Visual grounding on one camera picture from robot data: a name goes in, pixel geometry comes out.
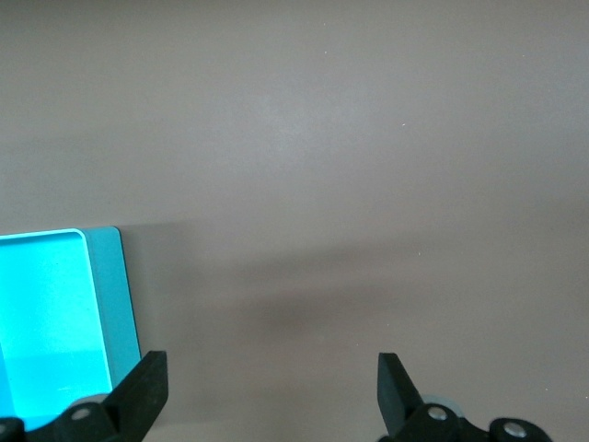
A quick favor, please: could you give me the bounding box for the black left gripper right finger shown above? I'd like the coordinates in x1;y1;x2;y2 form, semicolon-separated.
376;352;552;442

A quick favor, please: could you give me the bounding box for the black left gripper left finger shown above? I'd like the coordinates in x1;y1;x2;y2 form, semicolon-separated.
0;350;169;442

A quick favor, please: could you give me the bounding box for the teal plastic storage bin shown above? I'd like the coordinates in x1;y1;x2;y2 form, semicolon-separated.
0;227;143;432

